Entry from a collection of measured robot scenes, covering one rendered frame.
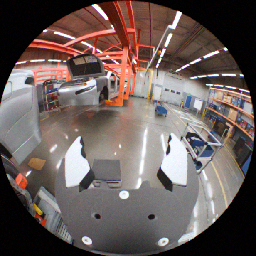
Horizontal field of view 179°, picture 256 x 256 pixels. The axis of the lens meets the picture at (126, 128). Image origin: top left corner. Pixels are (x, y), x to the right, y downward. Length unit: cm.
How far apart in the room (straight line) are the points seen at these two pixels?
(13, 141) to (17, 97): 42
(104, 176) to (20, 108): 125
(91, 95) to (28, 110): 174
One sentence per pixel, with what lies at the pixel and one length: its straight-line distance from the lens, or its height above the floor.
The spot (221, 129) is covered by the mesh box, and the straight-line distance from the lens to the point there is 750.
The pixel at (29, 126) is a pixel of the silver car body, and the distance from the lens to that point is 113.
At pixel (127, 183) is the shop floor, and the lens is 142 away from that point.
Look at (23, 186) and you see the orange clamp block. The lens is 82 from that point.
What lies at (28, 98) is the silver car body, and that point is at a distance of 111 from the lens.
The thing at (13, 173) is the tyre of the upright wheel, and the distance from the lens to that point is 85.
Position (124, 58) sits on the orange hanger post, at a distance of 332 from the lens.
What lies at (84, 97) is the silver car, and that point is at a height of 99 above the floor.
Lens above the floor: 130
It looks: 29 degrees down
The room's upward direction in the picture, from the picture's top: 6 degrees clockwise
